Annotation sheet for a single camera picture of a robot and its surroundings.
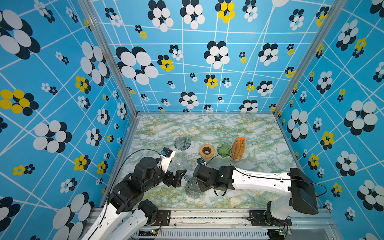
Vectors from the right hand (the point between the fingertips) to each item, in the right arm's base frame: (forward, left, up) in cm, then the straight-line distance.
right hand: (200, 182), depth 77 cm
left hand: (+2, +10, +16) cm, 19 cm away
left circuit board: (-21, +23, -8) cm, 32 cm away
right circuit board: (-21, -35, -9) cm, 42 cm away
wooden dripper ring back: (+19, -4, -5) cm, 20 cm away
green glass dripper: (+25, -16, -7) cm, 30 cm away
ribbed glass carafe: (0, +4, -7) cm, 9 cm away
